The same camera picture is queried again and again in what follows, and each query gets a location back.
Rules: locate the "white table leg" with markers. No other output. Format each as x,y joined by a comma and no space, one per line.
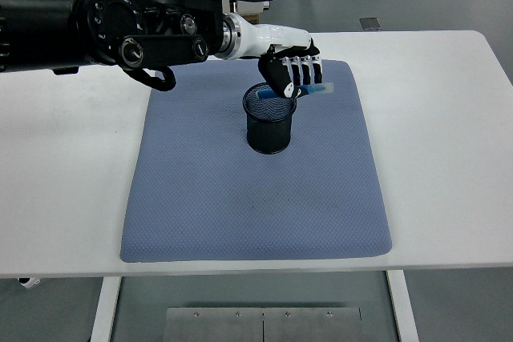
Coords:
104,310
402,310

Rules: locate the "small white and black object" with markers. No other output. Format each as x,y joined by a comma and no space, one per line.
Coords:
29,282

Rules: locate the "brown cardboard box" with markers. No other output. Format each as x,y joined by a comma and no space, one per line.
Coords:
253,17

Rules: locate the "blue marker with clear cap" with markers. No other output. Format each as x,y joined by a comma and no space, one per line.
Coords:
320,88

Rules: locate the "black mesh pen holder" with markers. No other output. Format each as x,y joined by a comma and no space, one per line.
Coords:
268,133

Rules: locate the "grey metal plate with screws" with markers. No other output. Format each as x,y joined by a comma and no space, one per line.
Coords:
312,326
214,326

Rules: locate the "grey-blue textured mat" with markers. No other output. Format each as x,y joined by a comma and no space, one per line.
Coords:
256,206

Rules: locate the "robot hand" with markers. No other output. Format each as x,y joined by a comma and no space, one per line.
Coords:
272,37

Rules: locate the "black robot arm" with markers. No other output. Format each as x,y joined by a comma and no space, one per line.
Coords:
48,25

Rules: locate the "small grey floor plate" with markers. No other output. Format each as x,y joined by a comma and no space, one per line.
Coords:
370,24

